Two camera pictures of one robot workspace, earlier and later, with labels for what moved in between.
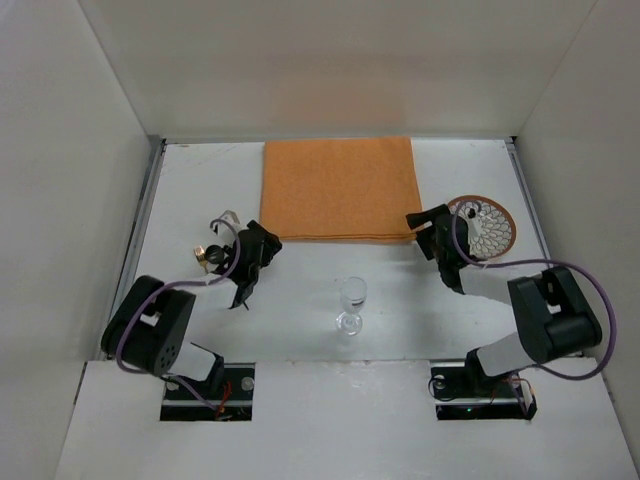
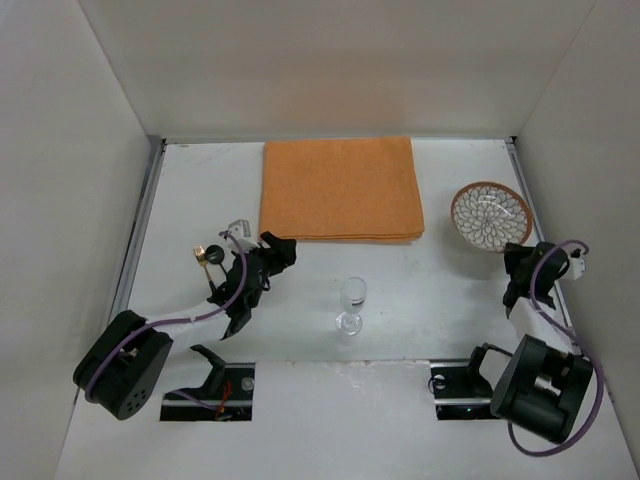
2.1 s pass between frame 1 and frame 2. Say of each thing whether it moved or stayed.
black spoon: stayed
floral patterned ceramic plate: moved
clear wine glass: stayed
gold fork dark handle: stayed
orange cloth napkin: stayed
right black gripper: moved
